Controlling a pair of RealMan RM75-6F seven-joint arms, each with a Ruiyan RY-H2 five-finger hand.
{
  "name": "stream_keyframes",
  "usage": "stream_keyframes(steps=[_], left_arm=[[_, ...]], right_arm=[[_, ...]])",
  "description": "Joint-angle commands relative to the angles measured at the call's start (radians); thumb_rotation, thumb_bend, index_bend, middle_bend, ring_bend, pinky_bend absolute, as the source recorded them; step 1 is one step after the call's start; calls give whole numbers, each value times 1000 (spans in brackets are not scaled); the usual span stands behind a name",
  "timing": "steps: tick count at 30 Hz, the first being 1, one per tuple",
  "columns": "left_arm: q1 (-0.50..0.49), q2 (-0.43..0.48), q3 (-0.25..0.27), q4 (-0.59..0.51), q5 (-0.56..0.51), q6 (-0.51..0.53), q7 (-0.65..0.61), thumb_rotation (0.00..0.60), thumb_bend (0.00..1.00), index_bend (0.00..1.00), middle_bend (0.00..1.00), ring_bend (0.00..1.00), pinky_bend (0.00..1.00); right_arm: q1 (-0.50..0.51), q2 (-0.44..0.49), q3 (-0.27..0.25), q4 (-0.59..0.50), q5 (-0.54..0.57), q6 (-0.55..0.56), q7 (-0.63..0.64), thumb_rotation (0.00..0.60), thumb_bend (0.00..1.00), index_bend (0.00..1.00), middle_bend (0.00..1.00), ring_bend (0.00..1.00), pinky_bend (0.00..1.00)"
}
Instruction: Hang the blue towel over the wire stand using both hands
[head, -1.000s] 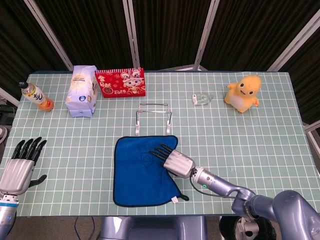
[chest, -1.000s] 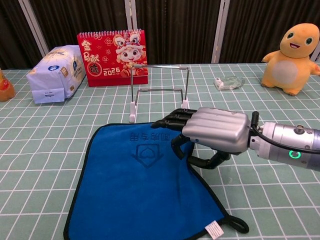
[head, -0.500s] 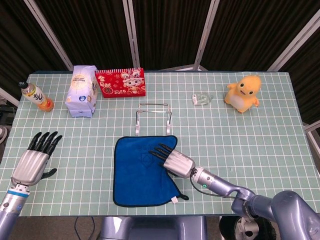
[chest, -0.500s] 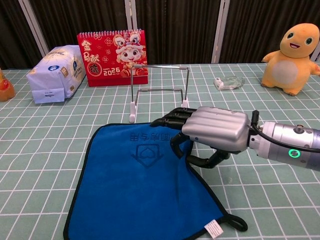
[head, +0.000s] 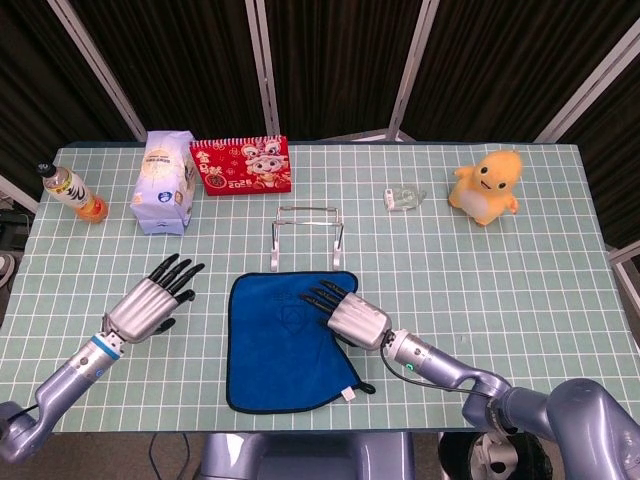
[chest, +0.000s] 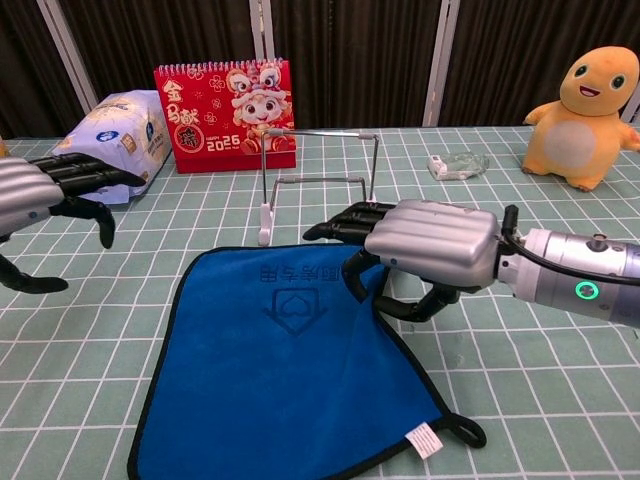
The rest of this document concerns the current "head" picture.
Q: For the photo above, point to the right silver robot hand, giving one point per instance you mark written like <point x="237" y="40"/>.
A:
<point x="357" y="322"/>

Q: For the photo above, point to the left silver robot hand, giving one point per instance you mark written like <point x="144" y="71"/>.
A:
<point x="140" y="310"/>

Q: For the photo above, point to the blue cloth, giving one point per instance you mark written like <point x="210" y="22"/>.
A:
<point x="270" y="360"/>

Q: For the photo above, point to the right purple robot arm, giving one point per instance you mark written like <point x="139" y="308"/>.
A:
<point x="550" y="405"/>

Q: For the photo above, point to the left purple robot arm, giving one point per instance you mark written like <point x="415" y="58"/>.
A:
<point x="65" y="380"/>

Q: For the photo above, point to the green checked tablecloth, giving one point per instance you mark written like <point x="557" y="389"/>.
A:
<point x="475" y="300"/>

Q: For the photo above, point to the white blue snack bag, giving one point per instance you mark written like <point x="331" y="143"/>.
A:
<point x="160" y="190"/>

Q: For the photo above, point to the small clear plastic packet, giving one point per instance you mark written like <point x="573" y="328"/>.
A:
<point x="402" y="199"/>

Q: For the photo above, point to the orange drink bottle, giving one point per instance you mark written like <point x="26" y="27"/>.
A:
<point x="75" y="192"/>

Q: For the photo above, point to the grey shoe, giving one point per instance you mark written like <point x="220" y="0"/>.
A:
<point x="6" y="270"/>

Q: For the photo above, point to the purple robot torso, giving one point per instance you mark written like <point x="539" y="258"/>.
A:
<point x="305" y="457"/>

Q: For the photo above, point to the red 2026 desk calendar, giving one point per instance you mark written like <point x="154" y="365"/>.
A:
<point x="240" y="170"/>

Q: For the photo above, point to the yellow plush toy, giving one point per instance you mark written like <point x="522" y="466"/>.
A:
<point x="482" y="195"/>

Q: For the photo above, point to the black round bin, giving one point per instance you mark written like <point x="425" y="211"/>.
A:
<point x="530" y="457"/>

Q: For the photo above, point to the white divider frame post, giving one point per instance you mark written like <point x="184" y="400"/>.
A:
<point x="264" y="75"/>
<point x="625" y="262"/>
<point x="411" y="75"/>
<point x="100" y="75"/>
<point x="600" y="78"/>
<point x="20" y="196"/>

